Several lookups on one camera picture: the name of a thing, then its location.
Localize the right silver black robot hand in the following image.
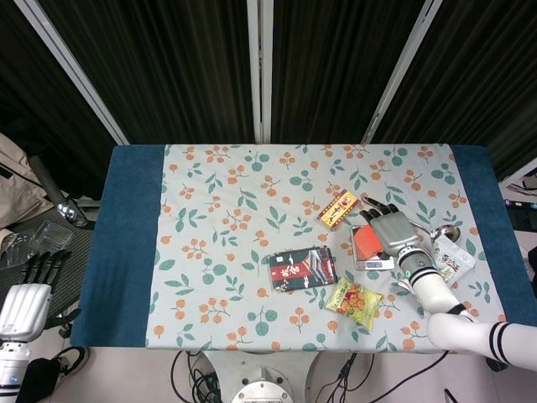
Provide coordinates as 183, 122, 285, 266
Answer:
359, 196, 422, 259

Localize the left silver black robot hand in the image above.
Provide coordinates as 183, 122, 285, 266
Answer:
0, 249, 70, 342

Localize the orange foam cube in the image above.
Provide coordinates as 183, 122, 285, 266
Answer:
353, 225, 385, 259

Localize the silver robot base column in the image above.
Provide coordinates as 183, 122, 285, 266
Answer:
201, 350, 336, 403

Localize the silver digital kitchen scale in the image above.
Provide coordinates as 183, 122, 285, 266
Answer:
350, 224, 396, 271

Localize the yellow red cardboard box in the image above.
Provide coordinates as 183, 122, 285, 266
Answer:
317, 189, 360, 231

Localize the white printed sachet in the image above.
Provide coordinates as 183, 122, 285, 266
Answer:
431, 233, 477, 286

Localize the black sneaker white sole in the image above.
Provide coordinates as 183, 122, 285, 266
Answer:
50, 346, 91, 394

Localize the clear plastic tray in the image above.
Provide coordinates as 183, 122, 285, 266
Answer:
0, 220, 73, 270

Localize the green yellow snack bag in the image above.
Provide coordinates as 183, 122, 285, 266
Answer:
325, 276, 383, 328

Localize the dark blue snack packet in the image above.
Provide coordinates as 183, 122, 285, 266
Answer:
267, 246, 339, 293

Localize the blue velvet table cover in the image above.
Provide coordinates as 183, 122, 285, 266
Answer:
69, 144, 537, 349

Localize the beige jacket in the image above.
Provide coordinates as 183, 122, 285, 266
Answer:
0, 133, 55, 230

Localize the floral fruit print tablecloth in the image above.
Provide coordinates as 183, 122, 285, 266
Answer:
144, 144, 508, 353

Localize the black pleated curtain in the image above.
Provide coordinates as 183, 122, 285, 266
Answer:
0, 0, 537, 198

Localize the black cable bundle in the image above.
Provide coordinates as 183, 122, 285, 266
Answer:
171, 350, 226, 403
333, 351, 378, 403

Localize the white metal frame post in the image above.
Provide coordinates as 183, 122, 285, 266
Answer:
246, 0, 274, 144
361, 0, 444, 146
12, 0, 130, 146

